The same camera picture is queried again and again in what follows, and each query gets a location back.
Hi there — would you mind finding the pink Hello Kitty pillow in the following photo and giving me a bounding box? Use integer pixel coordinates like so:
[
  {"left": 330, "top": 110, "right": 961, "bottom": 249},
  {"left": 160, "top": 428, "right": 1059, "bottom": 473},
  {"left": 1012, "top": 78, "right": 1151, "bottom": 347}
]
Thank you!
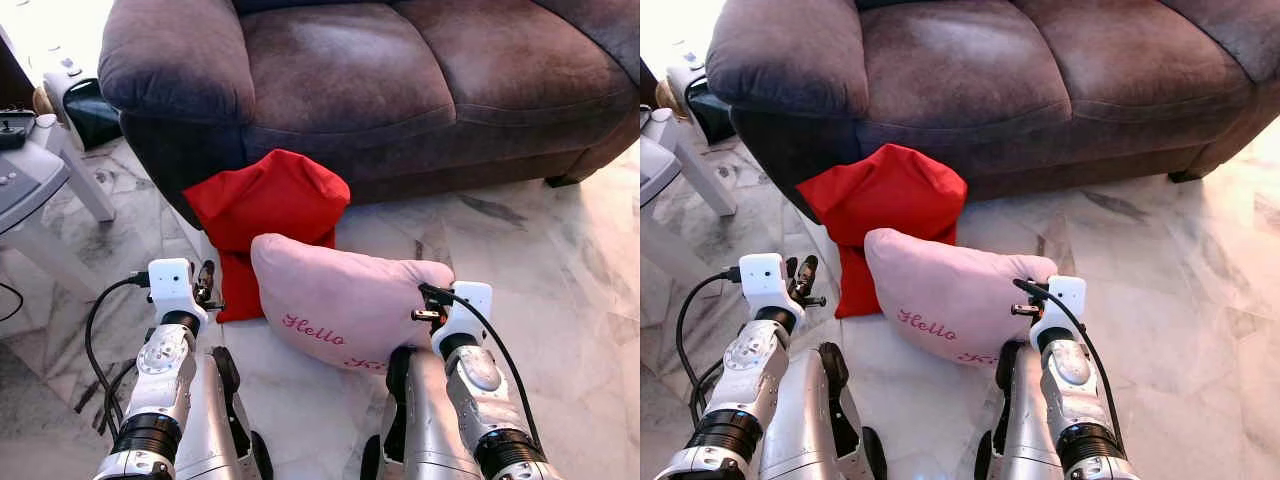
[
  {"left": 864, "top": 228, "right": 1059, "bottom": 367},
  {"left": 250, "top": 233, "right": 456, "bottom": 373}
]

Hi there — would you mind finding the red pillow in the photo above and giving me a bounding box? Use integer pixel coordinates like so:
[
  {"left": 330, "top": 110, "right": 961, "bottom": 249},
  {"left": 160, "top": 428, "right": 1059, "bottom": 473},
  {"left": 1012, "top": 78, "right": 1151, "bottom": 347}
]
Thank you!
[
  {"left": 182, "top": 149, "right": 352, "bottom": 324},
  {"left": 796, "top": 144, "right": 968, "bottom": 319}
]

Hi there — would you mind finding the white and black floor appliance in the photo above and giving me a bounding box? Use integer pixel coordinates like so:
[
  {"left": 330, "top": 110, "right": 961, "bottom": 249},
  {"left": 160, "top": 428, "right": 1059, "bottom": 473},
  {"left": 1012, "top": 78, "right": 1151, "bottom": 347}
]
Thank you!
[
  {"left": 655, "top": 50, "right": 736, "bottom": 146},
  {"left": 35, "top": 55, "right": 123, "bottom": 151}
]

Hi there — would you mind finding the brown suede two-seat sofa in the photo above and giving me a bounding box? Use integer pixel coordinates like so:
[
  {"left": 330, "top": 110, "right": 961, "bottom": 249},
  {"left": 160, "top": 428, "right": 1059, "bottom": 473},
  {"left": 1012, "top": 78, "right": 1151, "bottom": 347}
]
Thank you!
[
  {"left": 705, "top": 0, "right": 1280, "bottom": 216},
  {"left": 98, "top": 0, "right": 640, "bottom": 229}
]

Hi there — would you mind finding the black handheld device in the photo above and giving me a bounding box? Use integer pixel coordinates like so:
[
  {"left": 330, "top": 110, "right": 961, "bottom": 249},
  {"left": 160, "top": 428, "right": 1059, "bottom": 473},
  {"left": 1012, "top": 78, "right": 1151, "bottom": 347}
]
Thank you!
[{"left": 0, "top": 108, "right": 36, "bottom": 151}]

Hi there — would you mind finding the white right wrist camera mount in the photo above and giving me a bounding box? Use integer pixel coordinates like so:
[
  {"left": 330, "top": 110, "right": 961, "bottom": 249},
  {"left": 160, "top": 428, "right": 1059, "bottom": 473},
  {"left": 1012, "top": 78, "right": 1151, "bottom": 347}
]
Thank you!
[
  {"left": 1035, "top": 276, "right": 1087, "bottom": 341},
  {"left": 440, "top": 281, "right": 494, "bottom": 346}
]

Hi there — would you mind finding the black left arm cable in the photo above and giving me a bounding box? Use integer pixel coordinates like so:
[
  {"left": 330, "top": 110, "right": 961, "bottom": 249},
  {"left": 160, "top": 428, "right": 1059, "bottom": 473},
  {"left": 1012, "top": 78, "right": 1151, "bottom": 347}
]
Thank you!
[
  {"left": 84, "top": 272, "right": 151, "bottom": 436},
  {"left": 676, "top": 266, "right": 743, "bottom": 426}
]

